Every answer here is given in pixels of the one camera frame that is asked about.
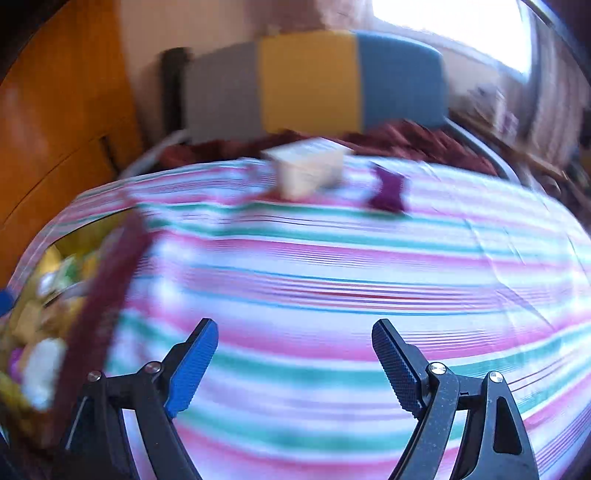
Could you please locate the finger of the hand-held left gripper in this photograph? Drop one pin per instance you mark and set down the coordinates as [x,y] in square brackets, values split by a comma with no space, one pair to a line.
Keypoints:
[5,303]

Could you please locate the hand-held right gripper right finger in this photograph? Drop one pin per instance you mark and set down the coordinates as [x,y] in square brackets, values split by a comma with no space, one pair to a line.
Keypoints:
[397,369]

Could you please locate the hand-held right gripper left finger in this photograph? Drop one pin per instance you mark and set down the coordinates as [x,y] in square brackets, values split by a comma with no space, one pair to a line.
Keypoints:
[194,369]

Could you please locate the purple cloth pouch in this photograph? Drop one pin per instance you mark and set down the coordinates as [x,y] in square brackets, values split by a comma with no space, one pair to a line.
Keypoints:
[16,364]

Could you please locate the white plastic item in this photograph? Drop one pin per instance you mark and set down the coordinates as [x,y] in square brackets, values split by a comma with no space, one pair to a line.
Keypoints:
[44,369]

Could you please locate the gold metal tin box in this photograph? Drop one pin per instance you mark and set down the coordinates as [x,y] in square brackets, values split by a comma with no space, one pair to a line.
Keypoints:
[106,300]

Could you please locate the striped tablecloth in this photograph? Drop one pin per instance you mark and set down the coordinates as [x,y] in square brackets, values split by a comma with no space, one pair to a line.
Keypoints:
[323,277]

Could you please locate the purple fabric tulip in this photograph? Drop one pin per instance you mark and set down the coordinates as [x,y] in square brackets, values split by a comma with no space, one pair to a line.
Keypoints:
[388,189]

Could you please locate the wooden wardrobe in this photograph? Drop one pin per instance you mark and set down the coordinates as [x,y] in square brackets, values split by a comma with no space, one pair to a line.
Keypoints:
[60,115]

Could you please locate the white wooden cube box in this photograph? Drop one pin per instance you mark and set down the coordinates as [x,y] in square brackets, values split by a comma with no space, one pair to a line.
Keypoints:
[304,170]

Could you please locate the maroon cloth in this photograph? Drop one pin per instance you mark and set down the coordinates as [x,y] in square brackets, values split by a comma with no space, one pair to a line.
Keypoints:
[415,138]

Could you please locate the black rolled mat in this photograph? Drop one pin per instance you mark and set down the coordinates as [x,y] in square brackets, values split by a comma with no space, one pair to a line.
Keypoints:
[175,92]

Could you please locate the grey yellow blue chair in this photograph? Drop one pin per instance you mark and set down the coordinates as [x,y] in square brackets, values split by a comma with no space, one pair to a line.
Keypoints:
[304,83]

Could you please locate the beige patterned curtain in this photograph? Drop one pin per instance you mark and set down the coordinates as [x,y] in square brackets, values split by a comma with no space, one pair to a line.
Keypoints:
[341,14]
[558,92]

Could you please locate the window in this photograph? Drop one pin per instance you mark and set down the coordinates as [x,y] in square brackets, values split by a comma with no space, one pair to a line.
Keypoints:
[438,23]

